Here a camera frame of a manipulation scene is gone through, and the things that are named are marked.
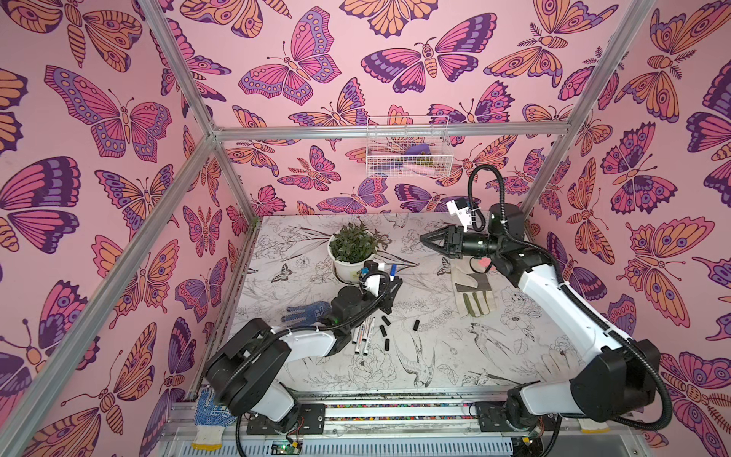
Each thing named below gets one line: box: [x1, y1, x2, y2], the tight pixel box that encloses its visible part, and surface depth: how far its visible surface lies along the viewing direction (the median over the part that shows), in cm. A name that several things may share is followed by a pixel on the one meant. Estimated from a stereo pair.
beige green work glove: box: [450, 257, 497, 318], surface depth 99 cm
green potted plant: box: [329, 217, 393, 263], surface depth 92 cm
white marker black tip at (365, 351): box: [362, 316, 376, 357], surface depth 88 cm
